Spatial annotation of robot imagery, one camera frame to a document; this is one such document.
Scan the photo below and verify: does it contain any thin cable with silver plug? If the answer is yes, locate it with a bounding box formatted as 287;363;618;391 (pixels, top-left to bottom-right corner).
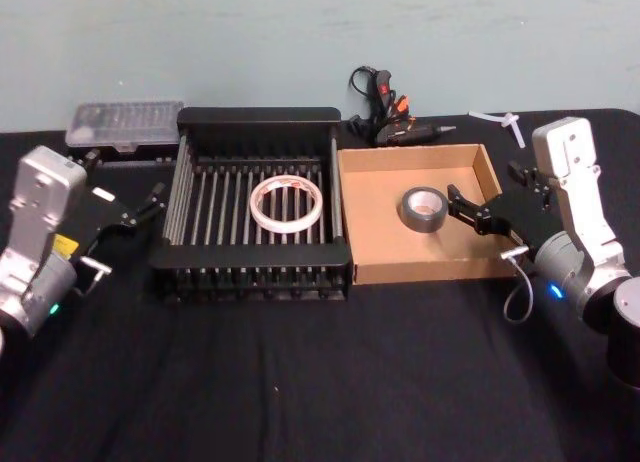
499;245;539;326
74;254;114;296

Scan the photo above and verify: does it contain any black corded tool red switch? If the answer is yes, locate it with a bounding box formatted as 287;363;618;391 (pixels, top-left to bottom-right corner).
344;65;458;147

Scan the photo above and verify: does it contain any clear plastic case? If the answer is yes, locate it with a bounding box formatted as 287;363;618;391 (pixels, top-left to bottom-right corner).
64;100;185;163

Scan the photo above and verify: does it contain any shallow brown cardboard tray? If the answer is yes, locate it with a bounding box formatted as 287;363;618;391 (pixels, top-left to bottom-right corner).
337;142;522;286

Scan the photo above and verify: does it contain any roll of silver tape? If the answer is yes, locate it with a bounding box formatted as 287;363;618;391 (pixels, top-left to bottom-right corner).
398;185;449;235

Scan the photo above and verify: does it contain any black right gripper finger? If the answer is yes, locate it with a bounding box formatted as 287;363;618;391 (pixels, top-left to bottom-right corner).
508;160;554;212
446;183;505;236

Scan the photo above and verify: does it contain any plain pale wall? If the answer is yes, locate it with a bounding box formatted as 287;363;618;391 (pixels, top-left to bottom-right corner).
0;0;640;134

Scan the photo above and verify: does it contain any black rack with steel bars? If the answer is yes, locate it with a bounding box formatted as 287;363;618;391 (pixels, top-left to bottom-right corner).
148;106;351;304

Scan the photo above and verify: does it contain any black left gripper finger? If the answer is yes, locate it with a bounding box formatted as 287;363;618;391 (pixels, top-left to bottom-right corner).
69;149;103;176
119;181;168;229

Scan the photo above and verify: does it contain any black table cloth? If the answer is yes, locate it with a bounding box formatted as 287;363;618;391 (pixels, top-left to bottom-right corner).
0;109;640;462

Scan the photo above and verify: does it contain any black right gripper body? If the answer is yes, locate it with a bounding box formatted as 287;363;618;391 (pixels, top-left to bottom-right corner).
492;190;572;253

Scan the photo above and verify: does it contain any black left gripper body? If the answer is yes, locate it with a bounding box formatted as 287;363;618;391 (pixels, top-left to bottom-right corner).
52;184;139;266

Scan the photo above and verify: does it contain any roll of white tape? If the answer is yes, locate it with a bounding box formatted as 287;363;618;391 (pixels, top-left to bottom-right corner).
248;176;322;234

